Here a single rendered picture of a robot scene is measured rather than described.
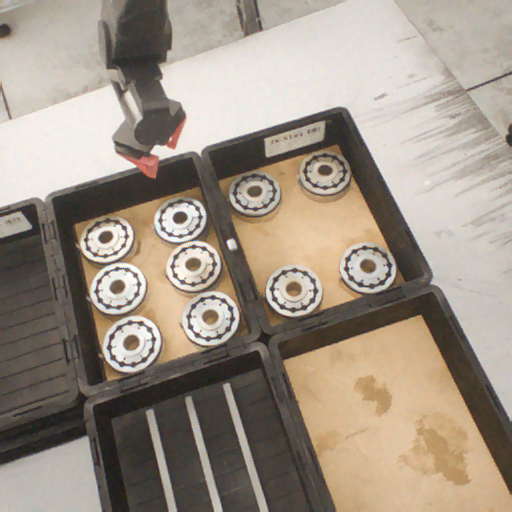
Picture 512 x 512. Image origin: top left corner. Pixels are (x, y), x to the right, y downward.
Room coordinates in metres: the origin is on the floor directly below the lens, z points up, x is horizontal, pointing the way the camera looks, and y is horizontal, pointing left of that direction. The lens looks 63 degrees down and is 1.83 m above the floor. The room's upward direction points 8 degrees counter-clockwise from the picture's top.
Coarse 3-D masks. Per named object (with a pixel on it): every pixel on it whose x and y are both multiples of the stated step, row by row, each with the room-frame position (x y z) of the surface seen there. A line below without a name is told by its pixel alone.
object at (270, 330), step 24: (312, 120) 0.73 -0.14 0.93; (216, 144) 0.70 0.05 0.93; (360, 144) 0.66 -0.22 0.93; (216, 192) 0.59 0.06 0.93; (384, 192) 0.55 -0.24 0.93; (408, 240) 0.45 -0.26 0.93; (240, 264) 0.44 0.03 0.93; (408, 288) 0.36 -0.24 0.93; (264, 312) 0.35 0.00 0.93; (312, 312) 0.34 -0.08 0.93; (336, 312) 0.33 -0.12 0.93
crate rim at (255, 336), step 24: (72, 192) 0.63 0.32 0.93; (48, 216) 0.59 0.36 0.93; (216, 216) 0.54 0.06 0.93; (240, 288) 0.40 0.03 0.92; (72, 312) 0.39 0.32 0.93; (72, 336) 0.35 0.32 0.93; (240, 336) 0.31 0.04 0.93; (168, 360) 0.29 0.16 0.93; (192, 360) 0.28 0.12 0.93; (120, 384) 0.26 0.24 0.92
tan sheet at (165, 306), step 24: (192, 192) 0.67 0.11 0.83; (120, 216) 0.63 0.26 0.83; (144, 216) 0.62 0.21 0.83; (144, 240) 0.57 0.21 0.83; (216, 240) 0.55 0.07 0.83; (144, 264) 0.52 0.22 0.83; (120, 288) 0.47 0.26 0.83; (168, 288) 0.46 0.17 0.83; (96, 312) 0.43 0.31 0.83; (144, 312) 0.42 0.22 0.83; (168, 312) 0.41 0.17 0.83; (240, 312) 0.39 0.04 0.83; (168, 336) 0.37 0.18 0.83
